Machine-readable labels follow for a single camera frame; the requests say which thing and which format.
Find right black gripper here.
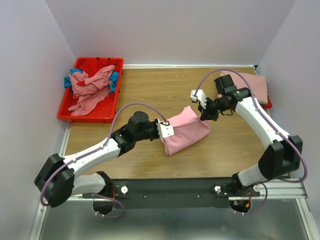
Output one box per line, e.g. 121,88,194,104
197,96,230,122

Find light pink t shirt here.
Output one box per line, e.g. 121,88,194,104
161,106,211,156

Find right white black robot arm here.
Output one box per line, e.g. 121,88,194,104
190,74,303,196

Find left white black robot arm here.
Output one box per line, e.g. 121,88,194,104
34,111,168,208

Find red plastic bin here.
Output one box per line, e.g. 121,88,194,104
58,58,124,124

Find folded dusty pink shirt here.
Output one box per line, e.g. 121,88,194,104
219,70,268,105

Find folded red shirt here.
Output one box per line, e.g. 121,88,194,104
261,96,273,109

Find blue crumpled shirt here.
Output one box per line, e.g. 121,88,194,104
64,68,119,93

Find crumpled dusty pink shirt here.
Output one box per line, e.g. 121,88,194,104
68,65,116,116

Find red shirt in bin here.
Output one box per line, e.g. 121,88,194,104
75,57,112,77

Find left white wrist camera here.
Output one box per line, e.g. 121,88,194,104
155,118,175,139

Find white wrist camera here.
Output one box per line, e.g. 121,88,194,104
190,89,207,109
155,118,175,139

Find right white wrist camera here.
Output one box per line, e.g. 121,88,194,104
190,89,207,109

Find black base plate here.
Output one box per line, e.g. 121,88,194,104
93,177,260,214

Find aluminium rail frame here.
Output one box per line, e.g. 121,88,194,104
28,64,320,240

